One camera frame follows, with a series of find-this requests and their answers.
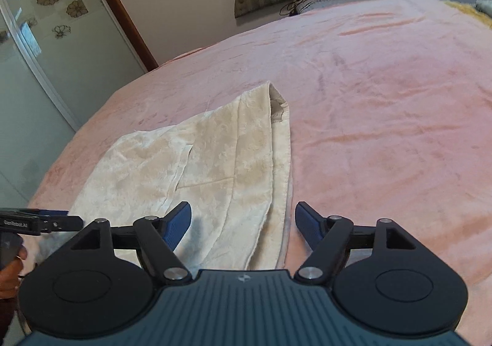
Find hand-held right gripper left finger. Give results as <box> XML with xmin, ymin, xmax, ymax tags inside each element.
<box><xmin>49</xmin><ymin>201</ymin><xmax>193</xmax><ymax>286</ymax></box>

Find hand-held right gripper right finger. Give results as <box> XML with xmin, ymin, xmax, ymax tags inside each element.
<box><xmin>294</xmin><ymin>201</ymin><xmax>437</xmax><ymax>286</ymax></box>

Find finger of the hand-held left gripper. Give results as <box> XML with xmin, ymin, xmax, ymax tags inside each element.
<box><xmin>23</xmin><ymin>208</ymin><xmax>70</xmax><ymax>217</ymax></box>
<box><xmin>38</xmin><ymin>216</ymin><xmax>84</xmax><ymax>235</ymax></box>

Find cream textured pants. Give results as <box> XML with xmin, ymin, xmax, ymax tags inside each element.
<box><xmin>71</xmin><ymin>81</ymin><xmax>293</xmax><ymax>272</ymax></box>

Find person's left hand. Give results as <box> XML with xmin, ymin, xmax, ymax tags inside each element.
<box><xmin>0</xmin><ymin>244</ymin><xmax>28</xmax><ymax>300</ymax></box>

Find pink fleece blanket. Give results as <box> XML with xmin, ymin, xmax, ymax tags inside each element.
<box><xmin>27</xmin><ymin>0</ymin><xmax>492</xmax><ymax>293</ymax></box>

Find frosted glass door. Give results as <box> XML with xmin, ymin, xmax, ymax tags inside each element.
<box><xmin>0</xmin><ymin>0</ymin><xmax>149</xmax><ymax>208</ymax></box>

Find black cable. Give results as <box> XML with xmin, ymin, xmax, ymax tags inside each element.
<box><xmin>279</xmin><ymin>0</ymin><xmax>347</xmax><ymax>18</ymax></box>

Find brown wooden door frame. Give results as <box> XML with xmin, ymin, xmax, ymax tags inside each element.
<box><xmin>77</xmin><ymin>0</ymin><xmax>159</xmax><ymax>72</ymax></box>

